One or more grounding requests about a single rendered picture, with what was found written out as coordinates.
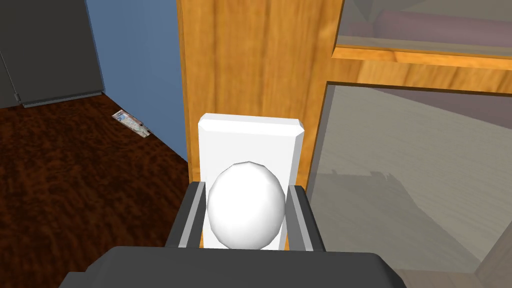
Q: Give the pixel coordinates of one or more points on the dark grey cabinet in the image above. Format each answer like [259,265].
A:
[44,48]

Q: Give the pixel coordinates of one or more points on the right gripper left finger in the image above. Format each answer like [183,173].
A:
[191,218]

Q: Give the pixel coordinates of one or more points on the small flat printed packet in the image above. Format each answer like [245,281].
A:
[131,123]

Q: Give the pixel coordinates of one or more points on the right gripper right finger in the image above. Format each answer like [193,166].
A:
[302,220]

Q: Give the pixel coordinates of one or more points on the wooden glazed door leaf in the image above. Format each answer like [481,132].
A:
[256,60]

